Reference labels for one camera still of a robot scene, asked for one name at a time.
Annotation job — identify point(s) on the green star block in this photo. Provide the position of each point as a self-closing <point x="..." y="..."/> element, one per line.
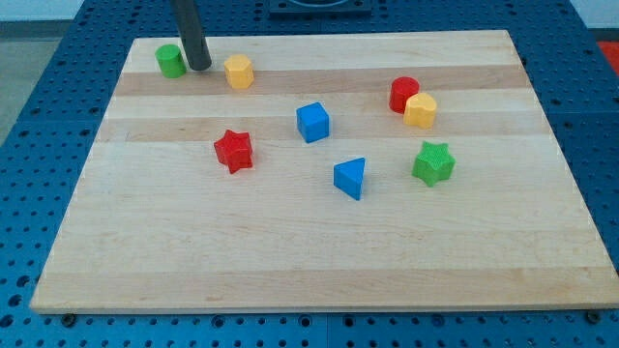
<point x="434" y="163"/>

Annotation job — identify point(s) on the wooden board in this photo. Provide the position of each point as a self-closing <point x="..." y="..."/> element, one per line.
<point x="157" y="224"/>

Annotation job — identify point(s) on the red star block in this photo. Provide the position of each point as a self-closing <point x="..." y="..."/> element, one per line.
<point x="234" y="150"/>

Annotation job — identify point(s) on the yellow heart block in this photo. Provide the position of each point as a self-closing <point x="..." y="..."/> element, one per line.
<point x="420" y="111"/>

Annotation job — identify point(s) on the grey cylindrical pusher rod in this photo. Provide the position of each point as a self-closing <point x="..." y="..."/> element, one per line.
<point x="191" y="33"/>

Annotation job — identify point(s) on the green cylinder block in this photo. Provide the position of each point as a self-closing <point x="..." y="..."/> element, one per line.
<point x="170" y="61"/>

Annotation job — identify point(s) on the yellow hexagon block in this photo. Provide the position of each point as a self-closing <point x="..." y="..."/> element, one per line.
<point x="239" y="71"/>

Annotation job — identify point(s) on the red cylinder block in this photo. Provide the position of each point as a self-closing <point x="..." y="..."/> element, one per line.
<point x="402" y="89"/>

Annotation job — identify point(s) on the blue cube block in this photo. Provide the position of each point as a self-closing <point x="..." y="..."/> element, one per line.
<point x="313" y="122"/>

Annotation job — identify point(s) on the blue triangle block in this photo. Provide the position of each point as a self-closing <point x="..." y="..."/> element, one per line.
<point x="348" y="177"/>

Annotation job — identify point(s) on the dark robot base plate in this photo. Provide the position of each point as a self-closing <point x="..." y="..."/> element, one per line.
<point x="319" y="7"/>

